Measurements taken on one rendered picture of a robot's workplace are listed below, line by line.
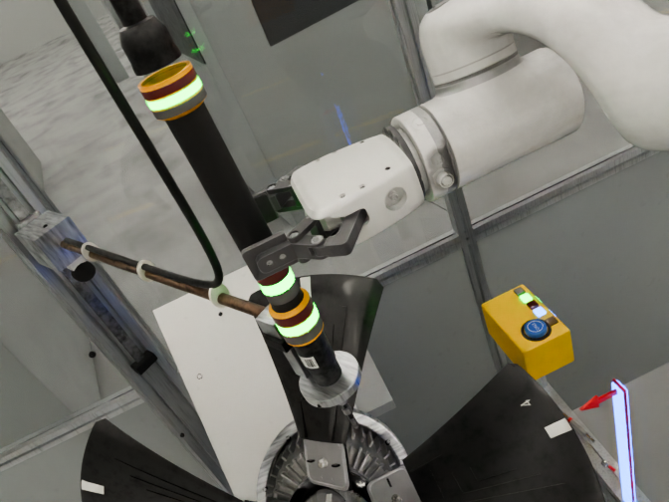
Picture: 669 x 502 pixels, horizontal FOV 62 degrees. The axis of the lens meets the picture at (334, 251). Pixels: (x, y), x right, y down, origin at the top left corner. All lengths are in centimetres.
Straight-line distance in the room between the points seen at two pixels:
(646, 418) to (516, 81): 189
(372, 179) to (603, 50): 19
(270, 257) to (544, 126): 26
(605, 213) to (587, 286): 25
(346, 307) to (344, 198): 31
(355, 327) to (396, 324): 84
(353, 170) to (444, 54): 12
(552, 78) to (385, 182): 17
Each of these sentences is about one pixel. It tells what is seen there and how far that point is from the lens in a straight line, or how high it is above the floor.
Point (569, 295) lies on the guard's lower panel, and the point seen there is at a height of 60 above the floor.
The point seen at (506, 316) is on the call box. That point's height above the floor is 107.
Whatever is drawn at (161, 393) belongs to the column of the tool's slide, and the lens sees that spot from 137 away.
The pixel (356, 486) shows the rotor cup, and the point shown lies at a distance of 88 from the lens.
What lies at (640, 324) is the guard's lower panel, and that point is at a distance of 215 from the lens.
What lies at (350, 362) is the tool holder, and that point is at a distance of 63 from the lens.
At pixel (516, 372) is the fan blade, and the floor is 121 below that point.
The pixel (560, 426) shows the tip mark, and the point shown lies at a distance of 86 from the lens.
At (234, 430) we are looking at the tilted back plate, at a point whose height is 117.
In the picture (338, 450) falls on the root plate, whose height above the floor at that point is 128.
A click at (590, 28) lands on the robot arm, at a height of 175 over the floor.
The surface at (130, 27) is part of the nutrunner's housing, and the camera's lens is 44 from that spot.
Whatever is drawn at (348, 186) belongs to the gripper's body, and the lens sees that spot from 47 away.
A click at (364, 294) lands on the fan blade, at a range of 74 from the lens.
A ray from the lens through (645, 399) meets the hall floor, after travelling 235.
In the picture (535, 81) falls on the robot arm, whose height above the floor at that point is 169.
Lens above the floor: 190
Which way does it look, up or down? 34 degrees down
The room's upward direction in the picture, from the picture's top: 24 degrees counter-clockwise
